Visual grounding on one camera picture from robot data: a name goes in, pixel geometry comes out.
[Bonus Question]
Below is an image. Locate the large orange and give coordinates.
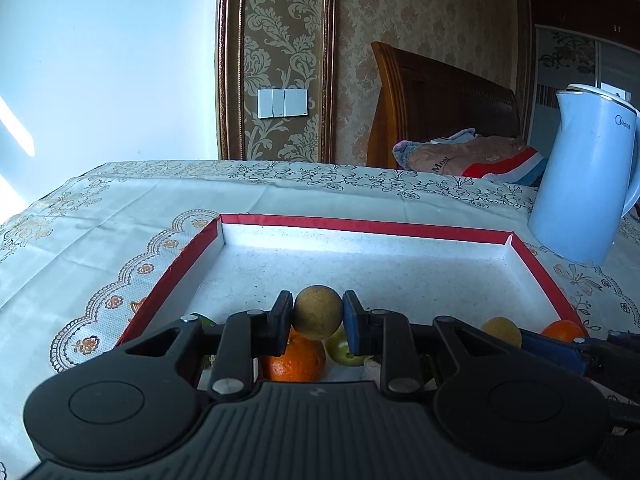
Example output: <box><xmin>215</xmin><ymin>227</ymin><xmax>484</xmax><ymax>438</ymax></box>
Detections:
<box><xmin>259</xmin><ymin>332</ymin><xmax>327</xmax><ymax>382</ymax></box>

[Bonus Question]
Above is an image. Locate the small orange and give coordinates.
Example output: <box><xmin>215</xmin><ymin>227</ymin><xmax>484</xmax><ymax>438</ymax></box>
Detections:
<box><xmin>541</xmin><ymin>319</ymin><xmax>587</xmax><ymax>343</ymax></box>

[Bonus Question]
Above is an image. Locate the green citrus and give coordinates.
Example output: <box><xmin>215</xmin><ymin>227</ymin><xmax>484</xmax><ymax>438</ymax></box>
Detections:
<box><xmin>325</xmin><ymin>329</ymin><xmax>383</xmax><ymax>367</ymax></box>

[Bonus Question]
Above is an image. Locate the green cucumber piece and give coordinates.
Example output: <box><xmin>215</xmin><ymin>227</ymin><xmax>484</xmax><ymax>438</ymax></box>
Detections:
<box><xmin>192</xmin><ymin>312</ymin><xmax>217</xmax><ymax>368</ymax></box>

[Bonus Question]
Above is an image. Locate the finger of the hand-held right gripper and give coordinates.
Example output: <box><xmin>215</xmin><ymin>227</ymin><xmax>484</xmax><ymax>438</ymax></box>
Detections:
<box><xmin>519</xmin><ymin>330</ymin><xmax>608</xmax><ymax>377</ymax></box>

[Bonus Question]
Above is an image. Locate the patterned pillow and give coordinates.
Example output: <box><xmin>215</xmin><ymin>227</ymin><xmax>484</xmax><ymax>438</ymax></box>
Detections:
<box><xmin>391</xmin><ymin>128</ymin><xmax>547</xmax><ymax>187</ymax></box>

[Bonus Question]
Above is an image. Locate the brown round fruit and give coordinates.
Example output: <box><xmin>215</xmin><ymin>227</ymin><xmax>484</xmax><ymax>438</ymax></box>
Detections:
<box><xmin>292</xmin><ymin>285</ymin><xmax>344</xmax><ymax>339</ymax></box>

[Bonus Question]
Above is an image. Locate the ornate framed wall panel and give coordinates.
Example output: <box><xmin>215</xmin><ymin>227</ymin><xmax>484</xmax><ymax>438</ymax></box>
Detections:
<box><xmin>216</xmin><ymin>0</ymin><xmax>337</xmax><ymax>163</ymax></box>

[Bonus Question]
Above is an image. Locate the white wall switch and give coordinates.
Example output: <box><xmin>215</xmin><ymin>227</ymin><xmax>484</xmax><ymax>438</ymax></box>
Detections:
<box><xmin>257</xmin><ymin>87</ymin><xmax>309</xmax><ymax>119</ymax></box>

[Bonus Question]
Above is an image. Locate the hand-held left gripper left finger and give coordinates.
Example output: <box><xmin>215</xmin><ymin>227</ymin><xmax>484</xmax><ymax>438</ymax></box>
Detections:
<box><xmin>125</xmin><ymin>290</ymin><xmax>295</xmax><ymax>397</ymax></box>

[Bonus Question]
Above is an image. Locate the yellow round fruit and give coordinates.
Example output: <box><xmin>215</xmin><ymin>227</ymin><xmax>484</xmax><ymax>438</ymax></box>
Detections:
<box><xmin>481</xmin><ymin>316</ymin><xmax>522</xmax><ymax>350</ymax></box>

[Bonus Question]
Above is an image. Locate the sliding door wardrobe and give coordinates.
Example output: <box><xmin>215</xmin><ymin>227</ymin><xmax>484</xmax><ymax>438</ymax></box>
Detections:
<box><xmin>527</xmin><ymin>0</ymin><xmax>640</xmax><ymax>151</ymax></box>

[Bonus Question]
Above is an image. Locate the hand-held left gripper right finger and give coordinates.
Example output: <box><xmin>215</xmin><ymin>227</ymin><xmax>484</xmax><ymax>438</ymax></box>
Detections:
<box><xmin>342</xmin><ymin>290</ymin><xmax>523</xmax><ymax>396</ymax></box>

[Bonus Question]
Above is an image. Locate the light blue electric kettle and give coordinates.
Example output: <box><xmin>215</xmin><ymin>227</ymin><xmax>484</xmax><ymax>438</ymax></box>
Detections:
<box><xmin>527</xmin><ymin>83</ymin><xmax>640</xmax><ymax>267</ymax></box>

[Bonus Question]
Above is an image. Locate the red cardboard box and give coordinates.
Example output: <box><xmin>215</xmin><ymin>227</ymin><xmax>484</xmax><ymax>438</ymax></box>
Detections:
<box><xmin>114</xmin><ymin>214</ymin><xmax>592</xmax><ymax>386</ymax></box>

